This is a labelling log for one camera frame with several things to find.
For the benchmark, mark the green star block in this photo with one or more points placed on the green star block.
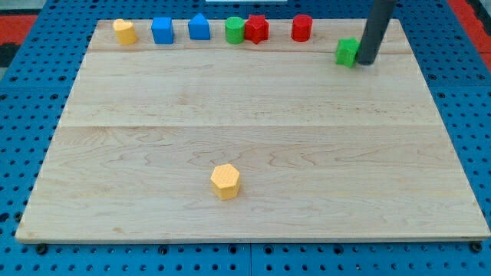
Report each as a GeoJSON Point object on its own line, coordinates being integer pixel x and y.
{"type": "Point", "coordinates": [346, 51]}

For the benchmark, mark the red star block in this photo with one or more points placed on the red star block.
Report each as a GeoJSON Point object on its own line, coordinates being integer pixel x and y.
{"type": "Point", "coordinates": [256, 29]}

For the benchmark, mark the yellow hexagon block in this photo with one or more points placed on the yellow hexagon block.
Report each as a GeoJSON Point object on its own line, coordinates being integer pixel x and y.
{"type": "Point", "coordinates": [225, 181]}

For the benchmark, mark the wooden board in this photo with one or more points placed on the wooden board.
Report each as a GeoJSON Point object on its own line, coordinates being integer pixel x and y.
{"type": "Point", "coordinates": [326, 153]}

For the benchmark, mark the green cylinder block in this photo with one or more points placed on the green cylinder block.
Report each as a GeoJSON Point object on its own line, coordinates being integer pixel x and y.
{"type": "Point", "coordinates": [235, 30]}

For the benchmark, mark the blue pentagon block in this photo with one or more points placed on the blue pentagon block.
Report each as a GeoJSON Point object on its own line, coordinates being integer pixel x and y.
{"type": "Point", "coordinates": [198, 28]}

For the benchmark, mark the red cylinder block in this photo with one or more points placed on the red cylinder block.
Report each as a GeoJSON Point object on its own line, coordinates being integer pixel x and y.
{"type": "Point", "coordinates": [301, 28]}

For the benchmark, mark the blue cube block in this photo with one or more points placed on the blue cube block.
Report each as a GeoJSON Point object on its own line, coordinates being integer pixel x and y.
{"type": "Point", "coordinates": [162, 30]}

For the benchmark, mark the yellow heart block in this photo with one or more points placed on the yellow heart block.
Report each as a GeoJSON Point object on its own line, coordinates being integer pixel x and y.
{"type": "Point", "coordinates": [125, 32]}

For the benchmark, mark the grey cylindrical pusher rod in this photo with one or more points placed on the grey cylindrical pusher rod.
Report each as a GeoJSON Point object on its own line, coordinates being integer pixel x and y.
{"type": "Point", "coordinates": [374, 30]}

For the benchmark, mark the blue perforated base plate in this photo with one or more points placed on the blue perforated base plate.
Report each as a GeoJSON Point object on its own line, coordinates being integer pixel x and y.
{"type": "Point", "coordinates": [38, 81]}

